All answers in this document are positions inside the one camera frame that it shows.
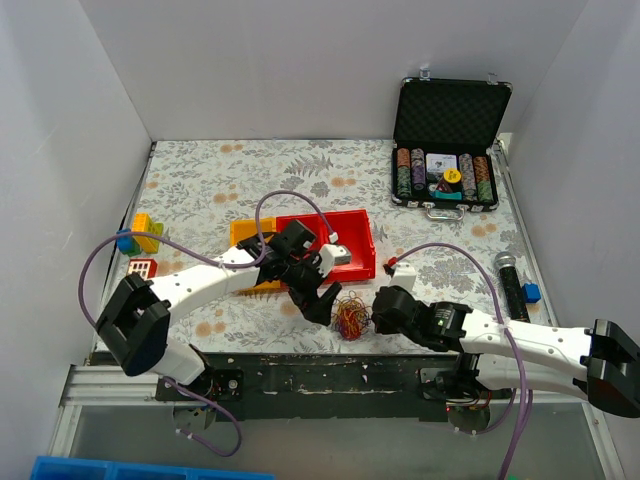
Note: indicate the small blue toy block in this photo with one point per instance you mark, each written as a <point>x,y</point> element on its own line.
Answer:
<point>531,293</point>

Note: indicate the yellow round dealer button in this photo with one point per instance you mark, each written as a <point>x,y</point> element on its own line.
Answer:
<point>452,176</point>

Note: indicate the yellow green toy block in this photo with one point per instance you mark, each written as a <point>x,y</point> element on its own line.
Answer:
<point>143,222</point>

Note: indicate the blue green toy block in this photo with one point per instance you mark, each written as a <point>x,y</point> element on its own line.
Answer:
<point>126,244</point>

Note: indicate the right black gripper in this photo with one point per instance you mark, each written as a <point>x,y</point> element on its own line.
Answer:
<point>388,310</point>

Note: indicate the blue plastic tray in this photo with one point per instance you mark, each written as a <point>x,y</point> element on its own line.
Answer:
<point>48,467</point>

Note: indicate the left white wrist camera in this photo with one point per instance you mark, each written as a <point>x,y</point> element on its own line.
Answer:
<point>332,255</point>

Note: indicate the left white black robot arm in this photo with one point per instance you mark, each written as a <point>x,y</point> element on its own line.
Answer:
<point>135,322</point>

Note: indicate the red white toy block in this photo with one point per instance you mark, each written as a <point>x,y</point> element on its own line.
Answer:
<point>146,268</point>

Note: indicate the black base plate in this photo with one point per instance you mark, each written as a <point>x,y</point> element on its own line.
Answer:
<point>324,386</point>

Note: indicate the yellow plastic bin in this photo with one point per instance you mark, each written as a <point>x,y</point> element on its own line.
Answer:
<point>241,230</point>

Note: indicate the red double plastic bin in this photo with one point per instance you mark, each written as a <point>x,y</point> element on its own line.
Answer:
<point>354,232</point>

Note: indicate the aluminium frame rail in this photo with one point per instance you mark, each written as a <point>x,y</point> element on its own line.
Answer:
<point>101,386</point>

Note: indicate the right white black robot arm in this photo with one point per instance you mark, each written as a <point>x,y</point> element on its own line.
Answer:
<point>598,364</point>

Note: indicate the black microphone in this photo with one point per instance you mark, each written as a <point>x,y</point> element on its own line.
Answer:
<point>505,263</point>

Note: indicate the colourful wire ball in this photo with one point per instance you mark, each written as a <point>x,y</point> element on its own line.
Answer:
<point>351,316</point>

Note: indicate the white card deck box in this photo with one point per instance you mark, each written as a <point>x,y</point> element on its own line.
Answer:
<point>439,163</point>

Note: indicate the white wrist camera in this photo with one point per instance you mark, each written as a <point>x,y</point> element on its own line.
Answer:
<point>403,275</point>
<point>332,255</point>

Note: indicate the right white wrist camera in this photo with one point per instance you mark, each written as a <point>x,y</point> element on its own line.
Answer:
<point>403,275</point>

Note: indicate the black poker chip case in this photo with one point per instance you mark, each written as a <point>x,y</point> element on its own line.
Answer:
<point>447,116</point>

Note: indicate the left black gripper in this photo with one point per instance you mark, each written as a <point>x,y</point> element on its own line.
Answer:
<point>307,291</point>

